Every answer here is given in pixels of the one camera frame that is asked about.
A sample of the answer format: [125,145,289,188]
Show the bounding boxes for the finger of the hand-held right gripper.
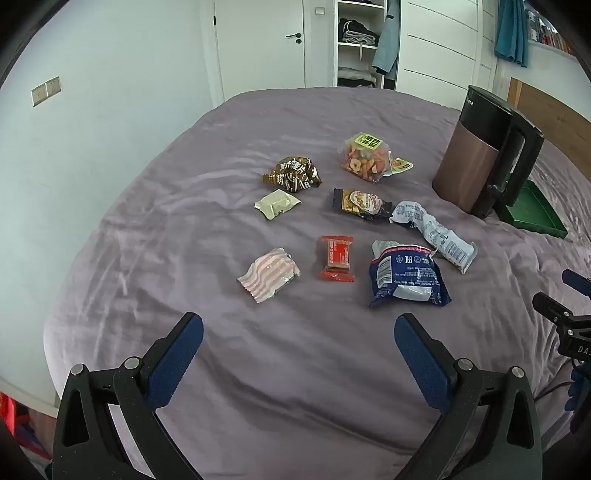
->
[562,269,591,297]
[532,292,578,326]

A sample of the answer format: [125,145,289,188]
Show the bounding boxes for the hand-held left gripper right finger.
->
[394,313,543,480]

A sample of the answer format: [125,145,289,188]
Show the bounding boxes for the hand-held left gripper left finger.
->
[52,312,204,480]

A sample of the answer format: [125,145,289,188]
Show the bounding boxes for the green tray box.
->
[494,179,568,239]

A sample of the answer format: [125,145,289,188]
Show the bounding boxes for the pink striped snack packet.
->
[237,248,301,304]

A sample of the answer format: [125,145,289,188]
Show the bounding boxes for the white blue long snack packet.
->
[389,200,477,275]

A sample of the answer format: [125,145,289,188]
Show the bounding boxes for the dark gold cookie packet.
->
[333,187,393,225]

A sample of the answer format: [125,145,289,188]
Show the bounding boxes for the pale green snack packet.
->
[254,189,302,221]

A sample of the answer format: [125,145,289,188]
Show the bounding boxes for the large blue snack packet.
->
[368,240,452,308]

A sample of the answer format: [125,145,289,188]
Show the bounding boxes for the red snack bar packet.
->
[320,235,355,282]

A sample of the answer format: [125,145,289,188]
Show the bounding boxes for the brown black electric kettle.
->
[431,85,546,220]

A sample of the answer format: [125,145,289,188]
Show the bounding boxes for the wooden headboard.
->
[507,78,591,171]

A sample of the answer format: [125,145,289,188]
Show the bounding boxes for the clear dried fruit bag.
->
[337,132,413,184]

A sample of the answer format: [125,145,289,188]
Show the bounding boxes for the brown chocolate snack packet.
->
[262,156,321,193]

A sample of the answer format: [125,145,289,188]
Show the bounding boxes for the teal hanging cloth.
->
[495,0,529,69]

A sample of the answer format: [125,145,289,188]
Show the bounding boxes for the white wardrobe doors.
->
[397,0,497,109]

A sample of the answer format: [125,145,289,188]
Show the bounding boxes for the folded grey clothes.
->
[338,66,377,88]

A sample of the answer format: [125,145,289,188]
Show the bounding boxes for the hanging grey blue garment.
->
[372,0,400,77]

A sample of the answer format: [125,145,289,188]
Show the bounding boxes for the open white wardrobe shelf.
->
[333,0,400,90]

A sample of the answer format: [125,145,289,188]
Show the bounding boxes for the white door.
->
[213,0,308,102]

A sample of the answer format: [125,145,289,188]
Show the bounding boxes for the dark grey clothes pile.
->
[338,17,378,46]

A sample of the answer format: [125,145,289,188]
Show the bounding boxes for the black cable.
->
[533,381,573,400]

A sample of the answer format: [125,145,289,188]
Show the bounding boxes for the wall shelf with books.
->
[526,9,578,56]

